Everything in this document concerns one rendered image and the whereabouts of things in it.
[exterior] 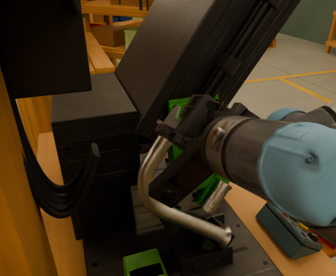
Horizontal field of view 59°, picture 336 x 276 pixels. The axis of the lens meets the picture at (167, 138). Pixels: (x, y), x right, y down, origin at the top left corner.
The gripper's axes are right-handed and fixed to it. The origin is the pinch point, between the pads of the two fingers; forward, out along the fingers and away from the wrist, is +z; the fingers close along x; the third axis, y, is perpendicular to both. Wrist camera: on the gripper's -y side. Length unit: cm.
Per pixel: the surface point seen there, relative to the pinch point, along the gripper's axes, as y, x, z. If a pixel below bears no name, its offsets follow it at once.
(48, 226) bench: -37, 3, 34
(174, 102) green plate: 7.3, 0.2, 7.1
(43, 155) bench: -28, 13, 72
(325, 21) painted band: 457, -366, 511
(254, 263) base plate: -13.3, -37.0, 4.4
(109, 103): 0.3, 9.8, 18.1
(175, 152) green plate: -1.2, -6.3, 8.0
